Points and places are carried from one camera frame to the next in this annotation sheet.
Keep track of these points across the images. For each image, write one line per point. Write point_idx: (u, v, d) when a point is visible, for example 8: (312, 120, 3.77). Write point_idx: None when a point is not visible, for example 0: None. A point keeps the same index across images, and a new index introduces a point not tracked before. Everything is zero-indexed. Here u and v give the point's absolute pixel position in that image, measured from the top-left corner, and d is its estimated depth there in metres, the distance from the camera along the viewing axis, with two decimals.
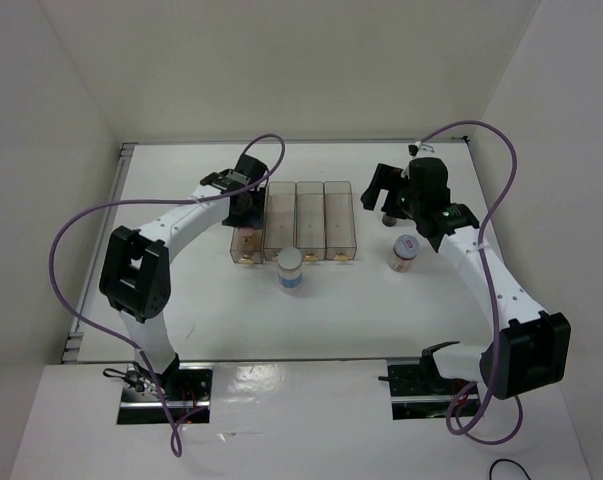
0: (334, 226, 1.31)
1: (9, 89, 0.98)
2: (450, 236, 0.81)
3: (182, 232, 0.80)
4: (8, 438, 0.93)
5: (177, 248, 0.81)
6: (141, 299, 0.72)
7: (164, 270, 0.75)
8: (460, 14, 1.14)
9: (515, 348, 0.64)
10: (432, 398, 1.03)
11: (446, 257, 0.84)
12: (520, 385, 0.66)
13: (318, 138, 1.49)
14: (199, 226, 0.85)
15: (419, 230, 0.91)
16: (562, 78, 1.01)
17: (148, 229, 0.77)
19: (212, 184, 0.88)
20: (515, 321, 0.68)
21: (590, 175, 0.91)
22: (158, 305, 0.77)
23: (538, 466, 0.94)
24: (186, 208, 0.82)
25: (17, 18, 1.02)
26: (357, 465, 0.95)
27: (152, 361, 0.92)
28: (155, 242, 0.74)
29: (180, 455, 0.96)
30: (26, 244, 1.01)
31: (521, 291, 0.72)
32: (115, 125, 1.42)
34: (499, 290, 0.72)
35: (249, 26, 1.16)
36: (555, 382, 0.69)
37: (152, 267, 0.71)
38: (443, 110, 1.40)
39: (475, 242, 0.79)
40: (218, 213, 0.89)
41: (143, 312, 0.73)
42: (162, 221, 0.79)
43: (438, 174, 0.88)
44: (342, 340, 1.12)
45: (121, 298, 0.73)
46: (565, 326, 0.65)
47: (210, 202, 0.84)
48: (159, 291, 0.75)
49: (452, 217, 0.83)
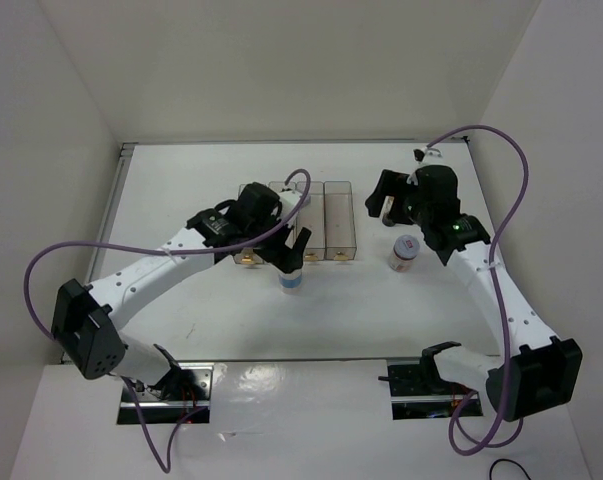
0: (334, 226, 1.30)
1: (7, 88, 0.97)
2: (460, 252, 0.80)
3: (140, 293, 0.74)
4: (8, 438, 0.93)
5: (138, 306, 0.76)
6: (84, 359, 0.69)
7: (111, 336, 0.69)
8: (461, 15, 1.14)
9: (526, 374, 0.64)
10: (432, 398, 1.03)
11: (456, 271, 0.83)
12: (529, 407, 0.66)
13: (318, 137, 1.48)
14: (172, 280, 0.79)
15: (427, 241, 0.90)
16: (562, 78, 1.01)
17: (101, 286, 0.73)
19: (200, 226, 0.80)
20: (526, 347, 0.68)
21: (590, 176, 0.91)
22: (104, 366, 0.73)
23: (538, 466, 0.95)
24: (153, 265, 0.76)
25: (16, 17, 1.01)
26: (357, 464, 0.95)
27: (148, 375, 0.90)
28: (99, 310, 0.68)
29: (170, 470, 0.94)
30: (25, 244, 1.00)
31: (532, 314, 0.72)
32: (115, 125, 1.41)
34: (510, 313, 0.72)
35: (249, 25, 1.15)
36: (563, 403, 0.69)
37: (93, 338, 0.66)
38: (443, 111, 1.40)
39: (486, 260, 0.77)
40: (200, 264, 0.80)
41: (86, 371, 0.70)
42: (120, 278, 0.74)
43: (447, 186, 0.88)
44: (343, 341, 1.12)
45: (68, 349, 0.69)
46: (577, 352, 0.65)
47: (184, 256, 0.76)
48: (106, 354, 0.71)
49: (462, 230, 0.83)
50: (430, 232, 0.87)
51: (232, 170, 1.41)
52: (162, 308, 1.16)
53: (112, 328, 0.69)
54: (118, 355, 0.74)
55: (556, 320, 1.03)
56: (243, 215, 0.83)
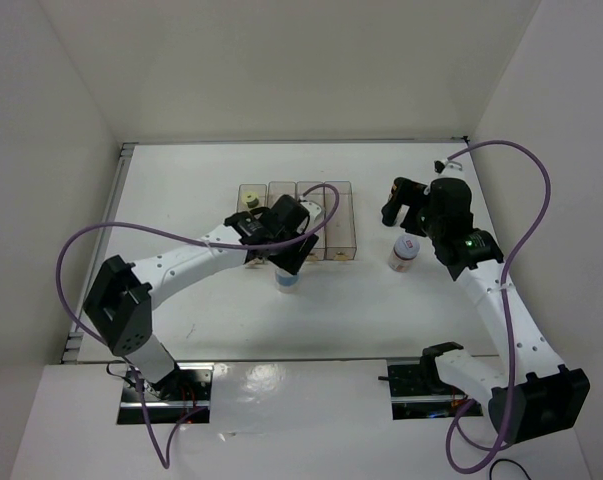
0: (335, 225, 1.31)
1: (7, 87, 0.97)
2: (472, 270, 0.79)
3: (177, 278, 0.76)
4: (8, 438, 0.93)
5: (169, 293, 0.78)
6: (112, 336, 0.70)
7: (143, 317, 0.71)
8: (461, 15, 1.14)
9: (531, 402, 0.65)
10: (432, 398, 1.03)
11: (464, 288, 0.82)
12: (532, 432, 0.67)
13: (319, 137, 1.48)
14: (206, 272, 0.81)
15: (438, 255, 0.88)
16: (562, 79, 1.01)
17: (143, 266, 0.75)
19: (236, 225, 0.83)
20: (533, 374, 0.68)
21: (591, 176, 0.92)
22: (132, 345, 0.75)
23: (538, 466, 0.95)
24: (193, 253, 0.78)
25: (15, 16, 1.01)
26: (356, 464, 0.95)
27: (148, 374, 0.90)
28: (141, 286, 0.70)
29: (169, 466, 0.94)
30: (25, 243, 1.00)
31: (541, 341, 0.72)
32: (115, 125, 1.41)
34: (520, 338, 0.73)
35: (250, 25, 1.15)
36: (565, 428, 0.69)
37: (129, 313, 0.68)
38: (444, 111, 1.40)
39: (497, 280, 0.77)
40: (233, 260, 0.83)
41: (113, 348, 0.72)
42: (161, 260, 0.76)
43: (460, 200, 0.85)
44: (342, 342, 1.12)
45: (99, 324, 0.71)
46: (585, 383, 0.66)
47: (221, 249, 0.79)
48: (136, 334, 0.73)
49: (475, 246, 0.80)
50: (442, 246, 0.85)
51: (232, 170, 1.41)
52: (162, 308, 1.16)
53: (148, 306, 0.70)
54: (145, 335, 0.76)
55: (556, 320, 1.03)
56: (277, 222, 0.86)
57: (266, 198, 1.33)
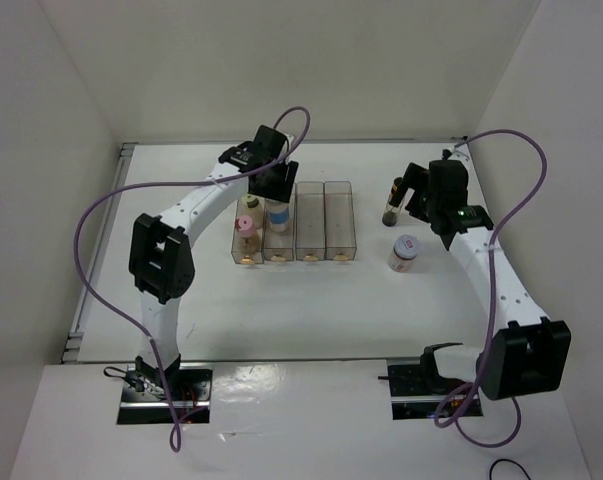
0: (334, 226, 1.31)
1: (6, 89, 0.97)
2: (461, 235, 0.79)
3: (201, 217, 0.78)
4: (8, 438, 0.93)
5: (196, 235, 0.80)
6: (167, 281, 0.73)
7: (186, 256, 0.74)
8: (459, 15, 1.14)
9: (511, 348, 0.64)
10: (432, 398, 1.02)
11: (456, 256, 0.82)
12: (513, 382, 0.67)
13: (318, 138, 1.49)
14: (219, 207, 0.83)
15: (432, 229, 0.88)
16: (562, 78, 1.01)
17: (167, 215, 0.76)
19: (230, 160, 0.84)
20: (515, 323, 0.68)
21: (592, 175, 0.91)
22: (183, 286, 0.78)
23: (539, 467, 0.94)
24: (205, 192, 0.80)
25: (15, 17, 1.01)
26: (355, 465, 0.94)
27: (161, 357, 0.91)
28: (176, 229, 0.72)
29: (178, 450, 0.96)
30: (25, 243, 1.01)
31: (525, 295, 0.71)
32: (115, 125, 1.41)
34: (503, 292, 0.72)
35: (249, 26, 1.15)
36: (550, 384, 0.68)
37: (177, 253, 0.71)
38: (443, 111, 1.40)
39: (485, 243, 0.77)
40: (238, 192, 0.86)
41: (169, 293, 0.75)
42: (181, 205, 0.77)
43: (455, 174, 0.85)
44: (342, 341, 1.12)
45: (149, 278, 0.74)
46: (567, 334, 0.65)
47: (229, 183, 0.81)
48: (184, 274, 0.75)
49: (467, 216, 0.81)
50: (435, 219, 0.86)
51: None
52: None
53: (188, 244, 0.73)
54: (192, 272, 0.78)
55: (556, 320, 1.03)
56: (262, 148, 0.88)
57: (292, 195, 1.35)
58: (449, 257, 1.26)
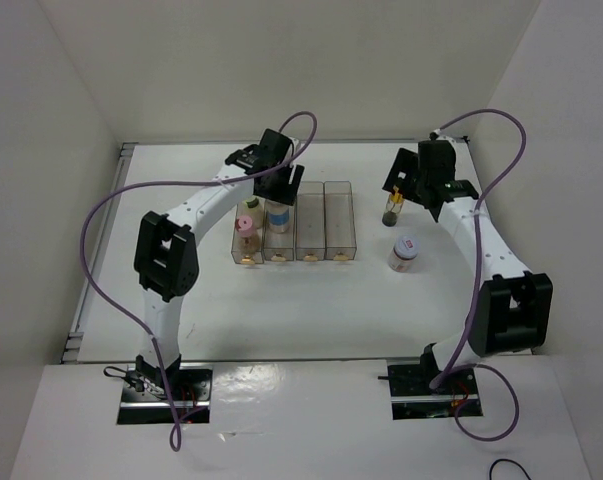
0: (334, 226, 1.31)
1: (6, 89, 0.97)
2: (449, 204, 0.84)
3: (207, 217, 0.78)
4: (8, 438, 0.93)
5: (201, 235, 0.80)
6: (172, 278, 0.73)
7: (191, 255, 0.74)
8: (459, 14, 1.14)
9: (495, 299, 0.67)
10: (432, 398, 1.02)
11: (445, 226, 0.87)
12: (499, 334, 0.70)
13: (318, 138, 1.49)
14: (224, 208, 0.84)
15: (423, 204, 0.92)
16: (562, 78, 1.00)
17: (174, 213, 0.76)
19: (236, 163, 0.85)
20: (499, 276, 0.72)
21: (592, 176, 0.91)
22: (188, 284, 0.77)
23: (539, 467, 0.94)
24: (211, 192, 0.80)
25: (16, 17, 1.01)
26: (355, 465, 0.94)
27: (162, 357, 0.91)
28: (182, 227, 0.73)
29: (179, 449, 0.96)
30: (25, 243, 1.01)
31: (509, 253, 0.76)
32: (115, 125, 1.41)
34: (488, 250, 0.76)
35: (249, 25, 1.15)
36: (536, 336, 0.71)
37: (183, 250, 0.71)
38: (444, 111, 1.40)
39: (471, 210, 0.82)
40: (243, 194, 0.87)
41: (173, 291, 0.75)
42: (188, 205, 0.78)
43: (443, 150, 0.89)
44: (342, 342, 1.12)
45: (154, 276, 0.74)
46: (549, 285, 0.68)
47: (235, 185, 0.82)
48: (189, 273, 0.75)
49: (453, 187, 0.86)
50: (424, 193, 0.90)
51: None
52: None
53: (194, 242, 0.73)
54: (196, 272, 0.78)
55: (556, 320, 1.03)
56: (268, 151, 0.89)
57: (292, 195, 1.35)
58: (449, 258, 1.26)
